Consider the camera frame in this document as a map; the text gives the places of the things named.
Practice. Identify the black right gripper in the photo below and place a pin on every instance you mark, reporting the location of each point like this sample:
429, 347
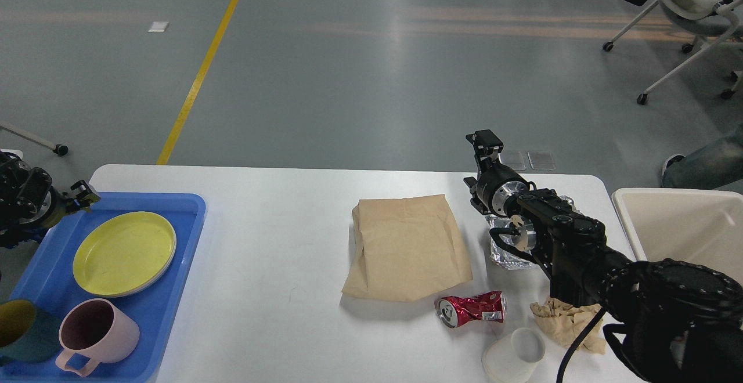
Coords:
496, 184

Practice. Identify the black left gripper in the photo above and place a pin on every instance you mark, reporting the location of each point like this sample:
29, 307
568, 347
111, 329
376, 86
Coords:
80, 198

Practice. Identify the yellow plate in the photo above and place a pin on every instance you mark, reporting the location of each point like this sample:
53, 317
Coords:
125, 254

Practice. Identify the aluminium foil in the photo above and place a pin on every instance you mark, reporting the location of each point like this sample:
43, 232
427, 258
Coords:
503, 258

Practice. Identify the pink mug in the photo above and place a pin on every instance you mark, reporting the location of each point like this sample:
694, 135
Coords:
95, 332

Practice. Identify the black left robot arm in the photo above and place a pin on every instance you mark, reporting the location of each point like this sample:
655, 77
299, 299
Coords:
30, 205

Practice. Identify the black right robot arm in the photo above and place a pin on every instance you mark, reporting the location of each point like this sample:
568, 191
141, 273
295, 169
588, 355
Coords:
674, 321

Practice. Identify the white chair leg with caster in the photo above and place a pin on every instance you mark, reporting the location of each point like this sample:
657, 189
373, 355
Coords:
57, 148

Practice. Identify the floor outlet plates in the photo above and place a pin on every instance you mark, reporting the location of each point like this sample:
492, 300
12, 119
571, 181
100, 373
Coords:
524, 160

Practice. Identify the blue plastic tray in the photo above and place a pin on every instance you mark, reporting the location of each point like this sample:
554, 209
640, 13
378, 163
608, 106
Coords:
48, 282

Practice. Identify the brown paper bag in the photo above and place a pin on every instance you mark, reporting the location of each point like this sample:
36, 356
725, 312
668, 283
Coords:
406, 249

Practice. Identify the teal and yellow cup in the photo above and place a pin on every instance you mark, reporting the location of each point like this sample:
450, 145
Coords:
29, 333

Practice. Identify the crushed red soda can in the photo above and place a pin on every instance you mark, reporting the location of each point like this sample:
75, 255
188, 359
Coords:
454, 312

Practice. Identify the crumpled brown napkin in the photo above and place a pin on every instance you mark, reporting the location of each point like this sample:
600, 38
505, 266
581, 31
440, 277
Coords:
563, 322

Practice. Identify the white paper cup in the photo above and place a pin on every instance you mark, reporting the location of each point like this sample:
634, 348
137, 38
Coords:
514, 357

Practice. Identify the beige plastic bin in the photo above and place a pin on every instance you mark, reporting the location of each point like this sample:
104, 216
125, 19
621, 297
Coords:
703, 227

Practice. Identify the person in jeans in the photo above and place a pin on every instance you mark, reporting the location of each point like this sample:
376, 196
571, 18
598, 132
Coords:
715, 165

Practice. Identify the white office chair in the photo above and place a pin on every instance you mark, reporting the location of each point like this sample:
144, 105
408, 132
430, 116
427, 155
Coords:
714, 24

